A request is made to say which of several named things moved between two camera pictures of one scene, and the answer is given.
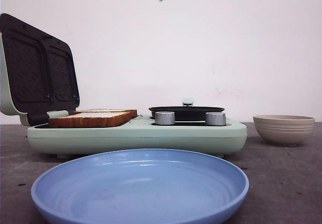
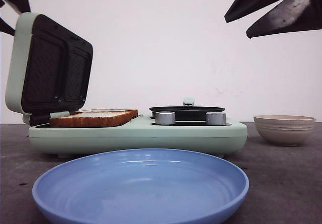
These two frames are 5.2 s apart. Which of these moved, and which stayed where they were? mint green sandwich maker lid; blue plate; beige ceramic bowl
Moved: mint green sandwich maker lid
Stayed: blue plate; beige ceramic bowl
